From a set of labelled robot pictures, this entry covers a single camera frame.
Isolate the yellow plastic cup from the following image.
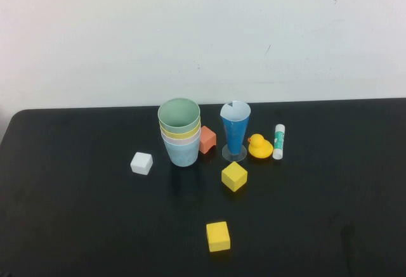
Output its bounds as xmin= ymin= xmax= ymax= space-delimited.
xmin=159 ymin=119 xmax=202 ymax=141

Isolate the pink plastic cup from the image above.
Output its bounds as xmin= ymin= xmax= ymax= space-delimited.
xmin=160 ymin=129 xmax=202 ymax=146

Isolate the green plastic cup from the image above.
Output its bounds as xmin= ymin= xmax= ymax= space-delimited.
xmin=157 ymin=98 xmax=202 ymax=134

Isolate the orange arch block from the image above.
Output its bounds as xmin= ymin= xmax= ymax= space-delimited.
xmin=199 ymin=125 xmax=218 ymax=155

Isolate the blue paper cone cup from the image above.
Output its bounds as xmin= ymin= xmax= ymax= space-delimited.
xmin=220 ymin=100 xmax=252 ymax=163

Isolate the light blue plastic cup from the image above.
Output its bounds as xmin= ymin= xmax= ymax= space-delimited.
xmin=162 ymin=136 xmax=200 ymax=167

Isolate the yellow cube block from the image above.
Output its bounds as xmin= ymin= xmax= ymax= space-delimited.
xmin=206 ymin=221 xmax=232 ymax=253
xmin=221 ymin=160 xmax=249 ymax=192

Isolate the yellow rubber duck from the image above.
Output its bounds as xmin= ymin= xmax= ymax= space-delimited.
xmin=247 ymin=133 xmax=274 ymax=159

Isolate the white cube block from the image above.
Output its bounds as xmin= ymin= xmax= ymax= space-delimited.
xmin=129 ymin=151 xmax=154 ymax=175

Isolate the white green glue stick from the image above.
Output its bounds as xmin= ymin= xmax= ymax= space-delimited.
xmin=272 ymin=124 xmax=287 ymax=160

